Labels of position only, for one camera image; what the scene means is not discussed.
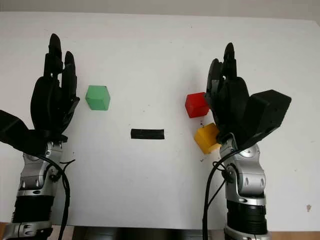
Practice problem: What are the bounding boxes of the black tape strip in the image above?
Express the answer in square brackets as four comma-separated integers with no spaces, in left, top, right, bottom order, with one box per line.
[130,128,166,141]

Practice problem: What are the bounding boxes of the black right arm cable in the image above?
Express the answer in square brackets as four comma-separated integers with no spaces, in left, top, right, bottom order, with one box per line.
[201,146,241,240]

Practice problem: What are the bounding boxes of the yellow wooden block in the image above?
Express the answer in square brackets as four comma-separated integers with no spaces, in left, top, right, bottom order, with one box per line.
[194,122,223,155]

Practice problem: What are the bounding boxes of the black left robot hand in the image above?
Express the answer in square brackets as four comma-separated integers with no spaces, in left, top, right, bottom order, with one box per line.
[29,33,81,138]

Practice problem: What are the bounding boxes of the red wooden block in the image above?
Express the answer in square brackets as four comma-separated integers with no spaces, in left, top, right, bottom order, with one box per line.
[184,91,210,119]

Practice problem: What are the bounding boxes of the green wooden block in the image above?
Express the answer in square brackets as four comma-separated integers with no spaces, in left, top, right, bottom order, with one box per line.
[85,84,111,112]

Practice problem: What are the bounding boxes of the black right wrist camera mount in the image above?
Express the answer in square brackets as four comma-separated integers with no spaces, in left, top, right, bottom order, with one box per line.
[239,89,293,151]

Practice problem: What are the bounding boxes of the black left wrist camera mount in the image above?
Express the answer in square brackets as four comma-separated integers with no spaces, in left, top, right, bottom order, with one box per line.
[0,109,68,156]

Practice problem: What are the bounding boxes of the dark robot torso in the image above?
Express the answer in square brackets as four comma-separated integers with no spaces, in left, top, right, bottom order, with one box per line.
[72,226,226,240]

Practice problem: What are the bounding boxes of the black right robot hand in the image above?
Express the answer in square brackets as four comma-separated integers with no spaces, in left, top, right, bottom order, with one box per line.
[204,42,251,144]

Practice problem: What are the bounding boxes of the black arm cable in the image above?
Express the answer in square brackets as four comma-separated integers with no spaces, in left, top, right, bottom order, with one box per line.
[201,146,241,240]
[46,156,76,240]

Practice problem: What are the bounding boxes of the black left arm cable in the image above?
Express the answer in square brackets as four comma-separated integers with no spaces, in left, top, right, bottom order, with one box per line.
[46,156,76,240]

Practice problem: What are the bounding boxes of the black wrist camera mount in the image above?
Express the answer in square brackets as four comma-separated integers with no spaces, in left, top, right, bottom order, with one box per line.
[0,109,68,156]
[239,89,293,151]

